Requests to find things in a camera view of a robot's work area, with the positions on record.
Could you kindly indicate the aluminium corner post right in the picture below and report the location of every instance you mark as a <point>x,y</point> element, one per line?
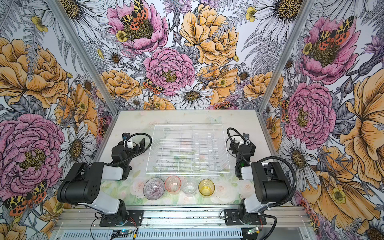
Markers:
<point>291,40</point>

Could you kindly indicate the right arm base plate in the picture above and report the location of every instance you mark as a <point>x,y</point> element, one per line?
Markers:
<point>233,217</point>

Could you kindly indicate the pink glass cup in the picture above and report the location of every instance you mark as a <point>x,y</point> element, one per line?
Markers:
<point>173,184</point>

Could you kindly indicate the green circuit board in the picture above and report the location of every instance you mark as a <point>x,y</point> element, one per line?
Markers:
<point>120,234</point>

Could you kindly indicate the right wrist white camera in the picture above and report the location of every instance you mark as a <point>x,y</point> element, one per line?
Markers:
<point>244,139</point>

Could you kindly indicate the clear glass cup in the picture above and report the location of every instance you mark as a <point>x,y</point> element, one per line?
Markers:
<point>189,186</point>

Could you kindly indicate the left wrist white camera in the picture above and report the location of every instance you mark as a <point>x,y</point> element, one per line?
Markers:
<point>127,143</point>

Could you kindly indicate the white wire dish rack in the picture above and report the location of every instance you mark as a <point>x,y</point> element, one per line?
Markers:
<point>188,150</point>

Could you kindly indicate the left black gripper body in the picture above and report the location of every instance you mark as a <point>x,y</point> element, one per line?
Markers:
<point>136,149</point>

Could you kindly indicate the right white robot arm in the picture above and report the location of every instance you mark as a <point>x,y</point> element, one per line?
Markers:
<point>274,179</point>

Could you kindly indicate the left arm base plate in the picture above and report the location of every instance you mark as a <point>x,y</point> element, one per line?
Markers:
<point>130,218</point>

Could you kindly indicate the aluminium corner post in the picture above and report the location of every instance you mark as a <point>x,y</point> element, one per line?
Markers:
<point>72,34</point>
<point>291,40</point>

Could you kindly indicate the aluminium corner post left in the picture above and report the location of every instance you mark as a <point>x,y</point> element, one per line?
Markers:
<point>72,34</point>

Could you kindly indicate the white ribbed bowl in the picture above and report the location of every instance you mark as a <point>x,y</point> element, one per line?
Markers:
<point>154,189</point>

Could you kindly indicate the wrist white camera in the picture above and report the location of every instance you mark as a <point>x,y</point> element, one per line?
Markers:
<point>244,139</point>
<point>127,143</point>

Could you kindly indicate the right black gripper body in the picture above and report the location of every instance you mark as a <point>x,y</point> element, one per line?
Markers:
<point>235,146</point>

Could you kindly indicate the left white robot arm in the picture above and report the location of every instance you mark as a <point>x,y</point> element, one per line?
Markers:
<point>82,185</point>

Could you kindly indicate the amber glass cup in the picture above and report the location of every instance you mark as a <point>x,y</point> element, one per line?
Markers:
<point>206,187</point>

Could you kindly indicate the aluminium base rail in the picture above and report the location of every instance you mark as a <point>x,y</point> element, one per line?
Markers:
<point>185,223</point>

